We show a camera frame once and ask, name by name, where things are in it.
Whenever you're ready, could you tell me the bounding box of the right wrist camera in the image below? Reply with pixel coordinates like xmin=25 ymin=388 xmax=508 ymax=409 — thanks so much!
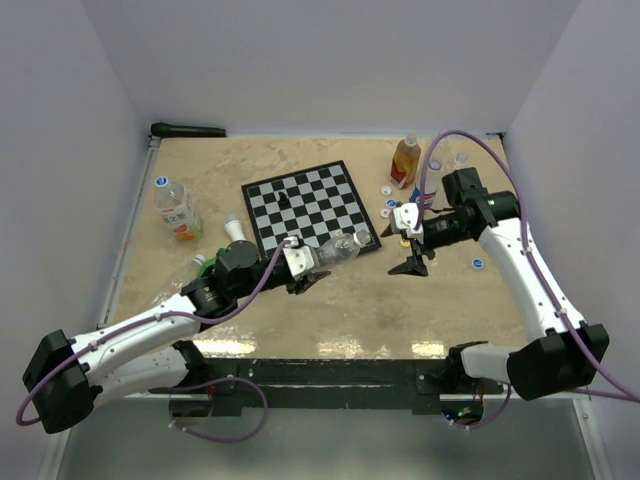
xmin=390 ymin=203 xmax=424 ymax=243

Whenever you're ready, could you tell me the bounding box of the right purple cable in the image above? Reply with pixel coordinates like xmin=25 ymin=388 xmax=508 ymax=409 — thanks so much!
xmin=418 ymin=130 xmax=640 ymax=401

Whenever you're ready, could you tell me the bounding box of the black white chessboard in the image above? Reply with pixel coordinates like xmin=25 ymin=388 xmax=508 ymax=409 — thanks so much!
xmin=241 ymin=160 xmax=382 ymax=257

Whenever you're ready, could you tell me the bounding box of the orange label tea bottle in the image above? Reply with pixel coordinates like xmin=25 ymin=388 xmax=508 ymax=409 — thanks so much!
xmin=154 ymin=176 xmax=203 ymax=242

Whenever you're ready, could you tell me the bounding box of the white tube bottle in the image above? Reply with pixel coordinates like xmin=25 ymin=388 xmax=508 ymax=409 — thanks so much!
xmin=223 ymin=214 xmax=247 ymax=242

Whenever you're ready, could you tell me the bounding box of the clear crushed plastic bottle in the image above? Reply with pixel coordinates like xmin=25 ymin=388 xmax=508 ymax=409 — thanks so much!
xmin=315 ymin=230 xmax=371 ymax=271

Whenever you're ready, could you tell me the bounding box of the clear bottle back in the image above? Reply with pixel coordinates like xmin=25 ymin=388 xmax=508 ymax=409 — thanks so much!
xmin=434 ymin=131 xmax=451 ymax=151

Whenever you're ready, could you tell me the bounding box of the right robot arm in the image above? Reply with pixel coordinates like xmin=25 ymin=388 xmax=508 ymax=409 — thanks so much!
xmin=383 ymin=168 xmax=609 ymax=400

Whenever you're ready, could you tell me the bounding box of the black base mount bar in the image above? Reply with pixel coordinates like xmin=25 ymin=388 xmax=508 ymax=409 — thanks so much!
xmin=178 ymin=358 xmax=479 ymax=416

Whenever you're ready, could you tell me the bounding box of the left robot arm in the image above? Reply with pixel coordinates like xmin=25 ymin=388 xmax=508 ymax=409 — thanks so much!
xmin=15 ymin=237 xmax=330 ymax=434

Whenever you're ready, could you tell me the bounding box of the black chess piece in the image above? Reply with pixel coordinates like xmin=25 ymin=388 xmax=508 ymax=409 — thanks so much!
xmin=278 ymin=192 xmax=290 ymax=208

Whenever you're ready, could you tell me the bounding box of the green plastic bottle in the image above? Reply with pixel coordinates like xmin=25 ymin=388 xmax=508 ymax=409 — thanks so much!
xmin=195 ymin=248 xmax=226 ymax=277

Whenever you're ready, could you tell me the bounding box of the Pepsi label clear bottle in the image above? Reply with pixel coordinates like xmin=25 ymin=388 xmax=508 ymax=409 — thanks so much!
xmin=409 ymin=158 xmax=442 ymax=210

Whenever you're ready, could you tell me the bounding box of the loose purple cable loop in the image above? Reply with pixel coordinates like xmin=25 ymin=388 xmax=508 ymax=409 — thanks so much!
xmin=168 ymin=373 xmax=272 ymax=443

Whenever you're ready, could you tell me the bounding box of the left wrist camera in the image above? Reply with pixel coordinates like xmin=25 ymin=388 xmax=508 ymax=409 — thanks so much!
xmin=282 ymin=236 xmax=318 ymax=280

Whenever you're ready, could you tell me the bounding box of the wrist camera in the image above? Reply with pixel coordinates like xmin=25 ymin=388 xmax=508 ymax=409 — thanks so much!
xmin=390 ymin=203 xmax=424 ymax=243
xmin=282 ymin=236 xmax=318 ymax=280

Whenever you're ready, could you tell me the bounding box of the amber red label bottle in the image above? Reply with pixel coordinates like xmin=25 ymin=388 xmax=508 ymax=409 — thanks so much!
xmin=390 ymin=134 xmax=422 ymax=189

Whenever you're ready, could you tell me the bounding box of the clear bottle right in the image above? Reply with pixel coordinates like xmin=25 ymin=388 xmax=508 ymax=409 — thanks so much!
xmin=451 ymin=152 xmax=469 ymax=171

